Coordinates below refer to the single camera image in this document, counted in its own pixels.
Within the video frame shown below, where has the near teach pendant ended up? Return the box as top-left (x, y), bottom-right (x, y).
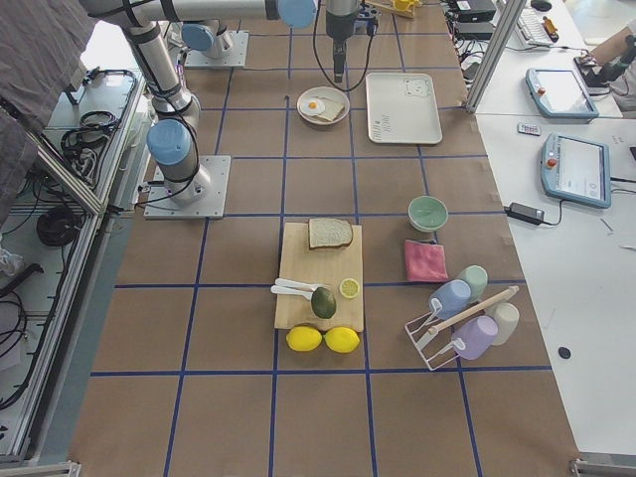
top-left (540, 133), bottom-right (611, 209)

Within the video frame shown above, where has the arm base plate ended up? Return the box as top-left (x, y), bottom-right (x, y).
top-left (144, 155), bottom-right (232, 220)
top-left (182, 29), bottom-right (249, 69)

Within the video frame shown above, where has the white wire cup rack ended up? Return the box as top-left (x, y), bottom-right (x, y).
top-left (403, 298), bottom-right (469, 372)

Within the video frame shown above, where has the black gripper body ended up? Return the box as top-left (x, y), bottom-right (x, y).
top-left (326, 10), bottom-right (357, 50)

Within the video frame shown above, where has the purple cup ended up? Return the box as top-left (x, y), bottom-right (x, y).
top-left (451, 315), bottom-right (499, 360)

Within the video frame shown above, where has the white round plate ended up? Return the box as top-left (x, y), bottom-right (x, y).
top-left (296, 86), bottom-right (350, 126)

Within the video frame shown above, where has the mint green cup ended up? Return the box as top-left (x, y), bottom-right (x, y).
top-left (456, 264), bottom-right (488, 302)

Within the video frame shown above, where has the small remote control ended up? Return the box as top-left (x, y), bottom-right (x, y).
top-left (517, 122), bottom-right (542, 137)

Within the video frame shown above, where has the white bear tray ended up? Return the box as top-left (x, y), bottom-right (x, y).
top-left (366, 73), bottom-right (443, 145)

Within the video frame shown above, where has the blue cup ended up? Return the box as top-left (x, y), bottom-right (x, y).
top-left (428, 279), bottom-right (471, 320)

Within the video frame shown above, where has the fried egg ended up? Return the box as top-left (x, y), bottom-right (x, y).
top-left (300, 97), bottom-right (326, 117)

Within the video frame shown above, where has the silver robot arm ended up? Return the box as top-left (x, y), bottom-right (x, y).
top-left (80, 1), bottom-right (317, 208)
top-left (180, 1), bottom-right (362, 83)

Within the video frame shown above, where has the right whole lemon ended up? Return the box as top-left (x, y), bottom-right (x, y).
top-left (324, 327), bottom-right (361, 354)

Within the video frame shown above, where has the teach pendant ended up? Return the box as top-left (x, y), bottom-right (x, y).
top-left (525, 69), bottom-right (599, 121)
top-left (540, 133), bottom-right (611, 209)

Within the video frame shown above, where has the white plastic utensil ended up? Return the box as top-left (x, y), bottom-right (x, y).
top-left (270, 278), bottom-right (322, 300)

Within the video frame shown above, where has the bread slice on plate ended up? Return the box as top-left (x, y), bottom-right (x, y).
top-left (315, 97), bottom-right (345, 123)

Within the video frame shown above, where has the bread slice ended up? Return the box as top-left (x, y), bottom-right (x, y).
top-left (315, 97), bottom-right (345, 123)
top-left (308, 218), bottom-right (354, 249)

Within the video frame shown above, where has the black power adapter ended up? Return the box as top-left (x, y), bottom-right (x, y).
top-left (504, 202), bottom-right (545, 226)

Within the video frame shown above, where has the pink cloth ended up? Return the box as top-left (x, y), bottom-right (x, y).
top-left (404, 239), bottom-right (448, 283)

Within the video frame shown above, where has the far teach pendant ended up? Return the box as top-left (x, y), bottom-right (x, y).
top-left (525, 69), bottom-right (599, 121)

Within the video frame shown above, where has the wooden cutting board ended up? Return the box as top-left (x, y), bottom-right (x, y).
top-left (274, 223), bottom-right (364, 332)

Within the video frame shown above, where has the avocado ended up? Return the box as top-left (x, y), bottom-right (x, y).
top-left (310, 286), bottom-right (337, 319)

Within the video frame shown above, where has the left whole lemon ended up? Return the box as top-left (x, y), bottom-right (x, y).
top-left (285, 325), bottom-right (323, 352)

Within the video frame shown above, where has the half lemon slice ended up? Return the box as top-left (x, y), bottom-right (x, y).
top-left (339, 278), bottom-right (361, 299)

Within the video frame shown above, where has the green bowl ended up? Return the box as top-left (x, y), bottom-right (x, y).
top-left (407, 196), bottom-right (448, 233)

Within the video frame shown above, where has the whole lemon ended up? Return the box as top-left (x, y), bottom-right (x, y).
top-left (285, 325), bottom-right (323, 352)
top-left (324, 327), bottom-right (361, 354)

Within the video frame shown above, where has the aluminium frame post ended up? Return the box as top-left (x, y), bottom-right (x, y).
top-left (464, 0), bottom-right (526, 113)

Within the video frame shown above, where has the cream cup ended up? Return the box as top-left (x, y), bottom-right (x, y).
top-left (485, 302), bottom-right (520, 346)

